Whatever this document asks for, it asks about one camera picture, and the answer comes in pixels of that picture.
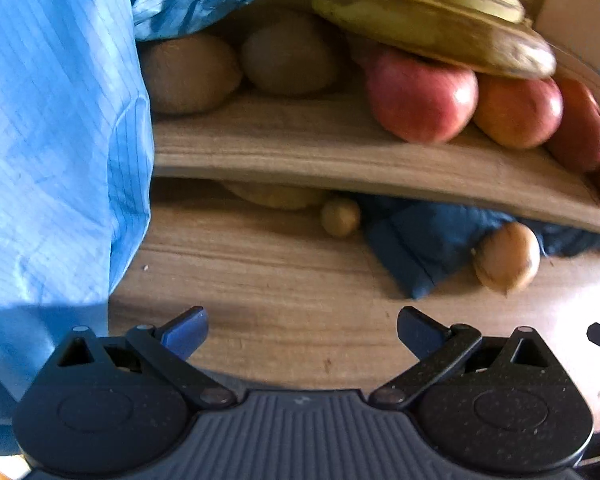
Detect light blue garment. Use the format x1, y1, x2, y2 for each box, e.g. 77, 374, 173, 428
0, 0, 253, 455

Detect kiwi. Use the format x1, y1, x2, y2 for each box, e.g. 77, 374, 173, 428
140, 32, 242, 115
240, 13, 339, 96

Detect bottom brown-spotted banana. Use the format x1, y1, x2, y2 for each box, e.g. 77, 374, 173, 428
312, 0, 557, 79

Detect right kiwi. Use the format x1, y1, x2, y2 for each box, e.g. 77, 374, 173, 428
240, 13, 339, 96

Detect dark blue padded jacket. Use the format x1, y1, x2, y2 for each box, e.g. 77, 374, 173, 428
354, 194, 600, 300

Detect left kiwi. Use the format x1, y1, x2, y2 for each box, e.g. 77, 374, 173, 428
140, 32, 242, 115

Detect wooden curved shelf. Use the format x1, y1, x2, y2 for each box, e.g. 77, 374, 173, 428
152, 77, 600, 233

